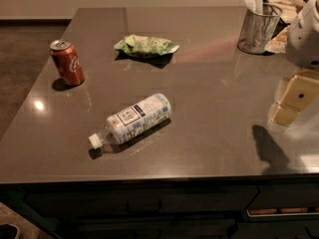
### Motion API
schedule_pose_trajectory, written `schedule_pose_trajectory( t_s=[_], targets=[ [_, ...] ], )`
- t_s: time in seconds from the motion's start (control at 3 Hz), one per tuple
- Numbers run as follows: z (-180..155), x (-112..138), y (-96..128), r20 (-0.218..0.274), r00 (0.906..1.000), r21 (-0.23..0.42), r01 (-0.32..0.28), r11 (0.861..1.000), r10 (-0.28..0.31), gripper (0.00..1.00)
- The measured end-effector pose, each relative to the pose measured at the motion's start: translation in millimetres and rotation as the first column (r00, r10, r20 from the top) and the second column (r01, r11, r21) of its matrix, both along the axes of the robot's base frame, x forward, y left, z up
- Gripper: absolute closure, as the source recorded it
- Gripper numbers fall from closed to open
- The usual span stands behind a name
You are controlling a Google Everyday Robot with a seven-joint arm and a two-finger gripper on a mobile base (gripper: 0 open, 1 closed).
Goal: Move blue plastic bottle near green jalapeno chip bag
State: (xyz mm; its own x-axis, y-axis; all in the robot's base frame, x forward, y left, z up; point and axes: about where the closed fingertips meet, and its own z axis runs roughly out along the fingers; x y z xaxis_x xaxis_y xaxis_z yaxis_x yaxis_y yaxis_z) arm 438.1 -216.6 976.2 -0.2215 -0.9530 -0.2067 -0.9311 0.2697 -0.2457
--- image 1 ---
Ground blue label plastic bottle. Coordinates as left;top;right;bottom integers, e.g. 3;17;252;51
89;94;171;149

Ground white napkin in cup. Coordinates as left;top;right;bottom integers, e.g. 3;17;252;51
244;0;263;14

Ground red soda can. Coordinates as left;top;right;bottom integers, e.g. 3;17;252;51
50;40;85;86

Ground metal mesh cup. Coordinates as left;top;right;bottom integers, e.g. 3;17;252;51
237;3;282;55

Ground dark cabinet drawers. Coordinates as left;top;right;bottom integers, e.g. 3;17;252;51
1;180;319;239

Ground dark shoe on floor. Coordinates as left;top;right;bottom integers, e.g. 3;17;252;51
0;224;21;239

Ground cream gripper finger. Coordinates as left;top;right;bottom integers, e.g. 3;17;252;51
271;70;319;126

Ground tray of snack packets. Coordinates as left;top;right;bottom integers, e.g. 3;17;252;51
265;0;306;54

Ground green jalapeno chip bag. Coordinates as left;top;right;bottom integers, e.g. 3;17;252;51
114;35;179;58

